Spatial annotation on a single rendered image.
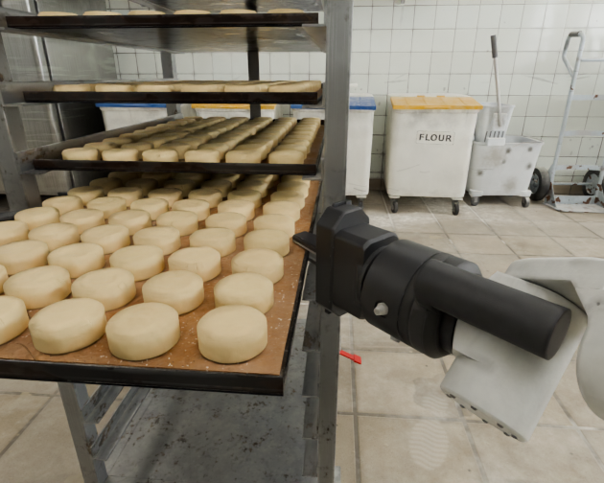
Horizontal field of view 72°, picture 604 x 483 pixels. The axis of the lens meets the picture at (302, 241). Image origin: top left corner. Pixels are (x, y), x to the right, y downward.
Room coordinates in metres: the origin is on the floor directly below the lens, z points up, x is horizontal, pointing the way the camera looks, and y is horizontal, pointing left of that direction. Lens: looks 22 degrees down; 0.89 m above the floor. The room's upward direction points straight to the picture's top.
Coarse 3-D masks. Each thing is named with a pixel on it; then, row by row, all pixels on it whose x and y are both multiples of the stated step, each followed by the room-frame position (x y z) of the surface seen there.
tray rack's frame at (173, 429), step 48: (288, 384) 0.86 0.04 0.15; (144, 432) 0.71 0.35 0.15; (192, 432) 0.71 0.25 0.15; (240, 432) 0.71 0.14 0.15; (288, 432) 0.71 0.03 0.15; (144, 480) 0.59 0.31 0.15; (192, 480) 0.59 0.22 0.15; (240, 480) 0.59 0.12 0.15; (288, 480) 0.59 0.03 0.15; (336, 480) 0.61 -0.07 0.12
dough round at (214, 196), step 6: (192, 192) 0.61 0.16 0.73; (198, 192) 0.61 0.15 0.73; (204, 192) 0.61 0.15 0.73; (210, 192) 0.61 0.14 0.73; (216, 192) 0.61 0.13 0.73; (198, 198) 0.58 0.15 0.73; (204, 198) 0.58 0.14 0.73; (210, 198) 0.59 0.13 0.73; (216, 198) 0.59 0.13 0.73; (210, 204) 0.59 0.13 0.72; (216, 204) 0.59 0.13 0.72
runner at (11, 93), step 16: (48, 80) 0.67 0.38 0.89; (64, 80) 0.71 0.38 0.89; (80, 80) 0.75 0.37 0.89; (96, 80) 0.80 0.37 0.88; (112, 80) 0.86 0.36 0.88; (128, 80) 0.92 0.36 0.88; (144, 80) 0.99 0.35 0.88; (160, 80) 1.08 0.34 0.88; (0, 96) 0.57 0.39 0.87; (16, 96) 0.60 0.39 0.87
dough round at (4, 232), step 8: (0, 224) 0.46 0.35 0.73; (8, 224) 0.46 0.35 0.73; (16, 224) 0.46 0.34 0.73; (24, 224) 0.46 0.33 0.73; (0, 232) 0.44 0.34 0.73; (8, 232) 0.44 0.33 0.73; (16, 232) 0.44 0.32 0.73; (24, 232) 0.45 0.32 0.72; (0, 240) 0.43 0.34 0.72; (8, 240) 0.44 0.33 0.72; (16, 240) 0.44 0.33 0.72
